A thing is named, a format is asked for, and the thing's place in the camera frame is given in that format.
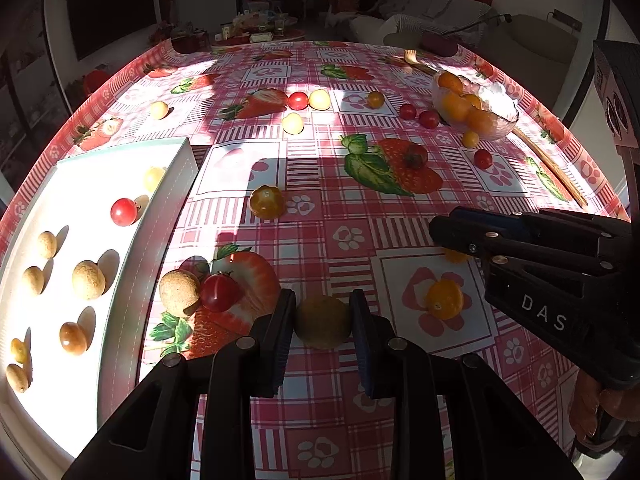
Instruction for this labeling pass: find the red cherry tomato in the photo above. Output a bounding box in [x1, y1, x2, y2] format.
[110, 198, 138, 226]

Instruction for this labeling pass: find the pale fruit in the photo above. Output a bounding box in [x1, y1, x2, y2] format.
[144, 167, 166, 193]

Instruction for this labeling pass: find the yellow cherry tomato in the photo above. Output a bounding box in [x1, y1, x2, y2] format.
[444, 248, 471, 264]

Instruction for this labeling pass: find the orange cherry tomato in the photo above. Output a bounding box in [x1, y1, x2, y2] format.
[424, 278, 464, 321]

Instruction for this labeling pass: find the red tomato near bowl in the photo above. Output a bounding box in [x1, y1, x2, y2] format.
[474, 150, 494, 170]

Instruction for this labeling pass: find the red tomato on strawberry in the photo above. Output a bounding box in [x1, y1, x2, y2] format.
[402, 142, 428, 170]

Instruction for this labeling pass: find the red tomato beside longan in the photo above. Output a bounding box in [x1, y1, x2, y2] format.
[201, 272, 243, 313]

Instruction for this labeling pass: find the yellow tomato below bowl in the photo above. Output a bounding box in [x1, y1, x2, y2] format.
[461, 130, 480, 150]

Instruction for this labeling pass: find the red tomato pair right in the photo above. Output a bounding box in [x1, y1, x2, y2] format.
[418, 110, 440, 129]

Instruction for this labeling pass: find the red tomato pair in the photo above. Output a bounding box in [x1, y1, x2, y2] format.
[398, 103, 416, 120]
[418, 110, 440, 129]

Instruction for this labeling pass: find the brown longan by strawberry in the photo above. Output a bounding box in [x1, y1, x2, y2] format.
[158, 269, 201, 318]

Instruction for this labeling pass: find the clear glass bowl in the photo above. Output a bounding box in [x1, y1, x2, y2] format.
[431, 75, 520, 140]

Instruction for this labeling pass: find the red tomato pair left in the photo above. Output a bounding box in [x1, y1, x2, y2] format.
[398, 103, 416, 120]

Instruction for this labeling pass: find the strawberry pattern tablecloth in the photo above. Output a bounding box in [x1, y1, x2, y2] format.
[1, 41, 626, 479]

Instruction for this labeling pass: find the orange fruit in bowl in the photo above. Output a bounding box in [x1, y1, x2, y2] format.
[437, 72, 464, 96]

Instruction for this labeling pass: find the orange tomato on paw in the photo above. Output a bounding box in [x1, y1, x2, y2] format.
[367, 91, 385, 110]

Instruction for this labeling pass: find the orange tomato on leaf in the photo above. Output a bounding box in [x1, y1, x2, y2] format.
[248, 185, 286, 220]

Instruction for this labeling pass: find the yellow tomato far centre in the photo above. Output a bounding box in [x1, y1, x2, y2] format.
[308, 89, 331, 110]

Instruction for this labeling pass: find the pale longan far centre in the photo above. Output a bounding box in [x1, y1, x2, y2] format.
[281, 113, 305, 136]

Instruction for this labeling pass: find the pale longan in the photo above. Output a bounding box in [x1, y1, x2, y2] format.
[149, 101, 169, 120]
[281, 113, 305, 136]

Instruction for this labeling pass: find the red tomato far centre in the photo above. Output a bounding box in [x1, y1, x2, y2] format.
[286, 91, 309, 110]

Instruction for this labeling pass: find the large longan in tray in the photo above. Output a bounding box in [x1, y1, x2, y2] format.
[72, 260, 106, 301]

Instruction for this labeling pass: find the brown glossy fruit in tray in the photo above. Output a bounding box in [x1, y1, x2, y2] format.
[58, 322, 88, 356]

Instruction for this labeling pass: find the white rectangular tray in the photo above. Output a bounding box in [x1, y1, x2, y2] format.
[1, 139, 198, 479]

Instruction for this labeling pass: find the white sofa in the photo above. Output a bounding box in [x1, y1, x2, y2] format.
[347, 0, 498, 46]

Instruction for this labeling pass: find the small longan in tray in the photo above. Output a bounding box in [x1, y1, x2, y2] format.
[37, 231, 58, 260]

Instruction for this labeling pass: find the yellow tomato in tray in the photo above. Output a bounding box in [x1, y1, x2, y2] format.
[10, 338, 29, 364]

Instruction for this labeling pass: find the longan at tray corner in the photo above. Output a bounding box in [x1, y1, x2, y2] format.
[6, 363, 29, 393]

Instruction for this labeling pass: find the pale longan far left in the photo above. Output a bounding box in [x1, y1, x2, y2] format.
[149, 101, 169, 120]

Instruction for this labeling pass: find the cluttered coffee table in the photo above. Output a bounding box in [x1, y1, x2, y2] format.
[213, 10, 306, 47]

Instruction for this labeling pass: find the black television screen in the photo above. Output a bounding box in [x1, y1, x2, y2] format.
[66, 0, 156, 60]

